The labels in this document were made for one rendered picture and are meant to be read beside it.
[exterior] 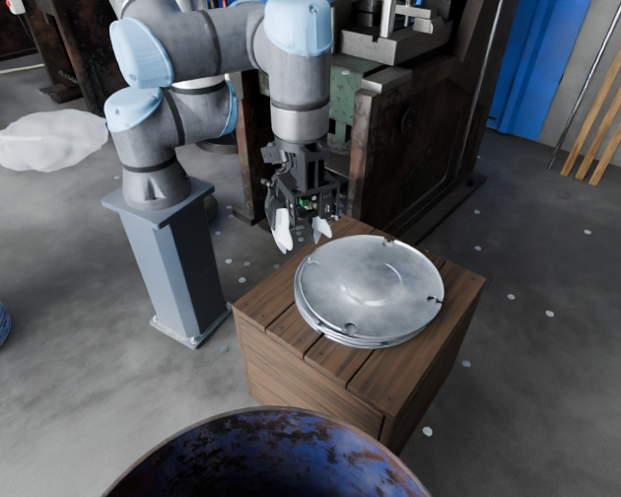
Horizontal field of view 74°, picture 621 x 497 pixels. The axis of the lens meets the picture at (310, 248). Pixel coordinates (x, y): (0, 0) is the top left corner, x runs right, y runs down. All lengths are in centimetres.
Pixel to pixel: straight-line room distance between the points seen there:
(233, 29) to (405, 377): 59
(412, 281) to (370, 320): 14
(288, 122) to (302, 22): 11
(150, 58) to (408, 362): 61
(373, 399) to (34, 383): 93
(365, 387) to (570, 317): 90
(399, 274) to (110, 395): 80
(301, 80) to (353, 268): 47
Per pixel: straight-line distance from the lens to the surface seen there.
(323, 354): 77
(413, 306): 83
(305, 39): 50
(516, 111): 245
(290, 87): 51
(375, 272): 87
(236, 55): 57
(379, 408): 73
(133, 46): 54
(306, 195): 56
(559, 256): 172
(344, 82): 116
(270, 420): 60
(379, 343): 77
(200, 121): 94
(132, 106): 90
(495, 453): 115
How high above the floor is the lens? 98
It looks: 41 degrees down
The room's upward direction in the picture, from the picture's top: straight up
